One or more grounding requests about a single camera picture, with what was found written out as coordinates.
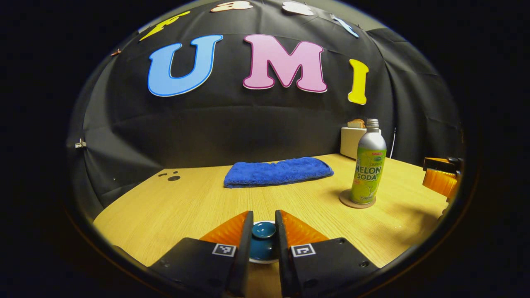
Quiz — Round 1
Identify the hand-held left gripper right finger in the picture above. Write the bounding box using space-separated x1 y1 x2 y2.
275 209 379 298

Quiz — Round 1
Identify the silver water bottle green label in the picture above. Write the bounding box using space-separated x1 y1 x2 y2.
351 118 387 205

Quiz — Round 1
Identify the white toaster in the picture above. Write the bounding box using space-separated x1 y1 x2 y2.
340 127 382 160

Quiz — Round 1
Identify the blue teacup lid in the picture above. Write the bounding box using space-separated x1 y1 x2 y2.
250 221 277 261

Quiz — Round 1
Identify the black backdrop cloth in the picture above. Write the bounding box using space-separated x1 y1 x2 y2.
66 0 464 207

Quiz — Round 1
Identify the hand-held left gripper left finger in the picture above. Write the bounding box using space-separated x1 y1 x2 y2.
148 210 254 298

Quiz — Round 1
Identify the round brown coaster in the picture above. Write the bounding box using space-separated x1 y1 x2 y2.
339 189 377 209

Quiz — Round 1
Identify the blue towel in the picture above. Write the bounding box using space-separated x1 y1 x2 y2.
224 156 335 189

